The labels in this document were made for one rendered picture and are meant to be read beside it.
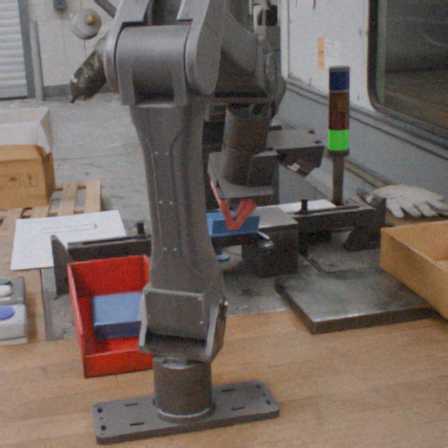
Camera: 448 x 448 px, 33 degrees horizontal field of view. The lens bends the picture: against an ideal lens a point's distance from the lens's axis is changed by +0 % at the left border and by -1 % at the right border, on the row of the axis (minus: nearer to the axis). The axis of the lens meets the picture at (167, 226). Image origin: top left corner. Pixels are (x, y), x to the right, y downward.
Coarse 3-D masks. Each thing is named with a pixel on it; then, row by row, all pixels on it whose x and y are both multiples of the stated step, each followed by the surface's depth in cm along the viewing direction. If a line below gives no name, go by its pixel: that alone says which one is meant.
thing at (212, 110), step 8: (208, 96) 115; (208, 104) 107; (216, 104) 108; (224, 104) 108; (208, 112) 108; (216, 112) 108; (224, 112) 108; (208, 120) 108; (216, 120) 108; (224, 120) 109; (272, 120) 115; (208, 128) 111; (216, 128) 111; (272, 128) 111; (280, 128) 111; (208, 136) 110; (216, 136) 110; (208, 144) 110; (216, 144) 110; (208, 152) 110; (216, 152) 111
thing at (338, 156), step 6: (330, 66) 131; (336, 66) 131; (342, 66) 130; (348, 66) 131; (330, 150) 135; (336, 150) 134; (342, 150) 134; (348, 150) 135; (330, 156) 135; (336, 156) 135; (342, 156) 135; (336, 162) 136; (342, 162) 136; (336, 168) 136; (342, 168) 136; (336, 174) 136; (342, 174) 137; (336, 180) 137; (342, 180) 137; (336, 186) 137; (342, 186) 137; (336, 192) 137; (342, 192) 138; (336, 198) 138; (342, 198) 138; (336, 204) 138; (342, 204) 138; (342, 228) 138; (348, 228) 138
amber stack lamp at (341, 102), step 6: (330, 96) 132; (336, 96) 131; (342, 96) 131; (348, 96) 132; (330, 102) 132; (336, 102) 132; (342, 102) 131; (348, 102) 132; (330, 108) 133; (336, 108) 132; (342, 108) 132; (348, 108) 132
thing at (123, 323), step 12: (96, 300) 111; (108, 300) 111; (120, 300) 111; (132, 300) 110; (96, 312) 107; (108, 312) 107; (120, 312) 107; (132, 312) 106; (96, 324) 97; (108, 324) 98; (120, 324) 98; (132, 324) 98; (96, 336) 99; (108, 336) 100; (120, 336) 100; (132, 336) 100
